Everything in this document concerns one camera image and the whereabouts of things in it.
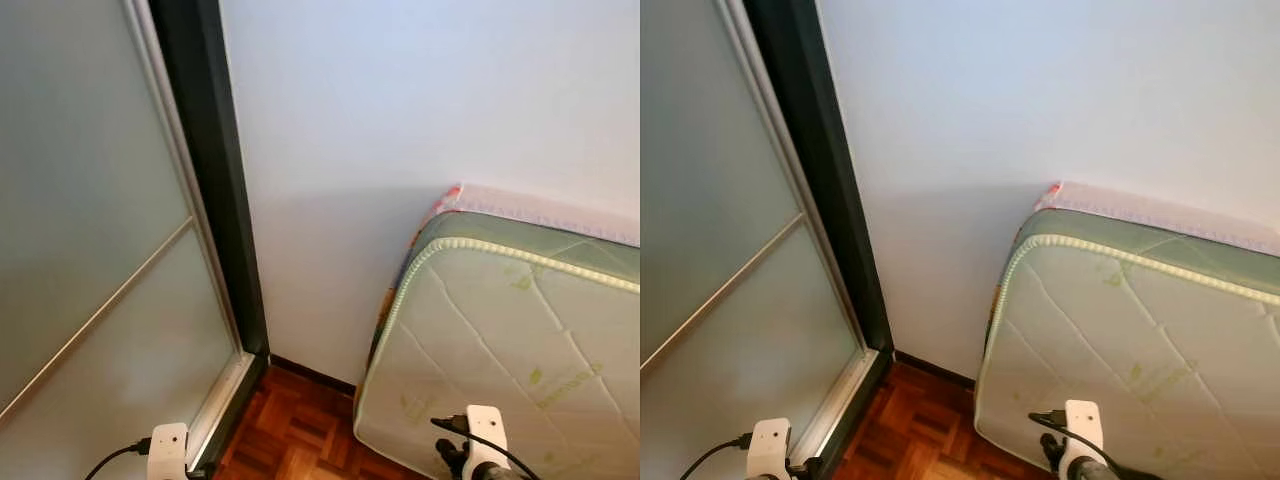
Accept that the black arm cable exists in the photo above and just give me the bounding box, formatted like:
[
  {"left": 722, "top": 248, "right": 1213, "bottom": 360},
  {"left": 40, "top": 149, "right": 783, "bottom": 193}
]
[
  {"left": 431, "top": 414, "right": 541, "bottom": 480},
  {"left": 84, "top": 438, "right": 153, "bottom": 480},
  {"left": 680, "top": 433, "right": 753, "bottom": 480},
  {"left": 1028, "top": 409, "right": 1166, "bottom": 480}
]

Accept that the dark wooden baseboard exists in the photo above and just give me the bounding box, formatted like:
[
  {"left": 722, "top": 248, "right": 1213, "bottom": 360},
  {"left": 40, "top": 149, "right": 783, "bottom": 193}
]
[
  {"left": 270, "top": 354, "right": 358, "bottom": 396},
  {"left": 893, "top": 350, "right": 978, "bottom": 391}
]

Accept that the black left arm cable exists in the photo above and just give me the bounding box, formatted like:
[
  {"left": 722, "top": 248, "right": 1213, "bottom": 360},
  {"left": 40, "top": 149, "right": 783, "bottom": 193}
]
[
  {"left": 680, "top": 433, "right": 753, "bottom": 480},
  {"left": 84, "top": 438, "right": 153, "bottom": 480}
]

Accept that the frosted glass sliding door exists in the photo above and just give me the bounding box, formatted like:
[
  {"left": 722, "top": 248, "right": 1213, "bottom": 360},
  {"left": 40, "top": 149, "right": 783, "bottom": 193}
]
[
  {"left": 640, "top": 0, "right": 881, "bottom": 480},
  {"left": 0, "top": 0, "right": 253, "bottom": 480}
]

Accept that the green quilted mattress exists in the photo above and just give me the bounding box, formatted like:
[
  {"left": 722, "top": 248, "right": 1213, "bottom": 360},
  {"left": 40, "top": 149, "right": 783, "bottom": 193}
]
[
  {"left": 353, "top": 208, "right": 641, "bottom": 480},
  {"left": 974, "top": 208, "right": 1280, "bottom": 480}
]

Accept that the dark door frame post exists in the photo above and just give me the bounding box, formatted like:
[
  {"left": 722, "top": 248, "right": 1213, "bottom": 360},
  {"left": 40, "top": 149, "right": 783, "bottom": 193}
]
[
  {"left": 743, "top": 0, "right": 897, "bottom": 479},
  {"left": 148, "top": 0, "right": 271, "bottom": 479}
]

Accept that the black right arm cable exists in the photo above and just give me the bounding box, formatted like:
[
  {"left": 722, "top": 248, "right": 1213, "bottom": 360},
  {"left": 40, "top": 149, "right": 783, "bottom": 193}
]
[
  {"left": 1028, "top": 409, "right": 1166, "bottom": 480},
  {"left": 431, "top": 414, "right": 541, "bottom": 480}
]

